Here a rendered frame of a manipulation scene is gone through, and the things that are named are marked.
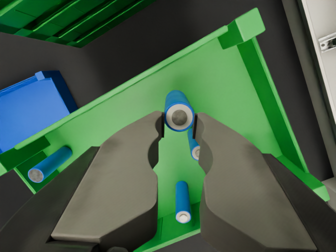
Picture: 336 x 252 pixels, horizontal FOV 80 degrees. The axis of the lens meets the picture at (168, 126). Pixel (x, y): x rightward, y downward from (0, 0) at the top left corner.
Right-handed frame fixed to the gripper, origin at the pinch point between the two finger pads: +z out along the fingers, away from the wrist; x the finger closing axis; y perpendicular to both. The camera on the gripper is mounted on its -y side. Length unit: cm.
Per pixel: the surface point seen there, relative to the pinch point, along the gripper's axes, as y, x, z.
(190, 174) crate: 15.0, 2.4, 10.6
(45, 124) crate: 26, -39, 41
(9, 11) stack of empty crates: -4.4, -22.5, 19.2
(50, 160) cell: 10.5, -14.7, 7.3
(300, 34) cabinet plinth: 0, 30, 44
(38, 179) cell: 11.2, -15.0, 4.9
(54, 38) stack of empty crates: 0.8, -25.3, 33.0
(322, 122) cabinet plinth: 22, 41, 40
